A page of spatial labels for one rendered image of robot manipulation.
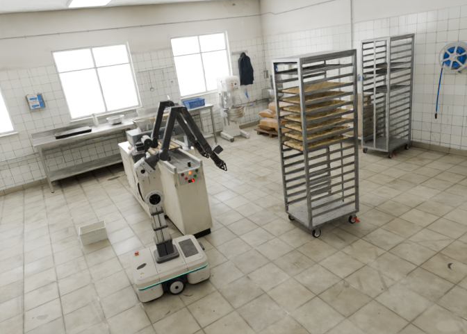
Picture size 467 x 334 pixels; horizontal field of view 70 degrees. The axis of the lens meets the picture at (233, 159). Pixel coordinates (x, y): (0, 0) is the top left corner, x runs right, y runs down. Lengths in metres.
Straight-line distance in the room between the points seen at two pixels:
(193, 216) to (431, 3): 4.50
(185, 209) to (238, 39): 5.51
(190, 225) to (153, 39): 4.68
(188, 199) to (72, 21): 4.56
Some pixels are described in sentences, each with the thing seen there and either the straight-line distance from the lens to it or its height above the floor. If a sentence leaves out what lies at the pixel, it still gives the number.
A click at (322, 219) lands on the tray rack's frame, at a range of 3.70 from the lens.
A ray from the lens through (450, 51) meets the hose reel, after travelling 5.72.
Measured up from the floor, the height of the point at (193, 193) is 0.56.
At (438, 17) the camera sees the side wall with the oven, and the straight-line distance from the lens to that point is 5.94.
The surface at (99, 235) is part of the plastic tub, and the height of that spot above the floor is 0.07.
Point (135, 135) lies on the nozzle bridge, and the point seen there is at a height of 1.17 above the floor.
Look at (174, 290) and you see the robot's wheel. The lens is 3.16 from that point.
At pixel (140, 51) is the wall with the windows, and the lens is 7.38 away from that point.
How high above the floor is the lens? 1.99
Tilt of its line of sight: 18 degrees down
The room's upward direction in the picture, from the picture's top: 8 degrees counter-clockwise
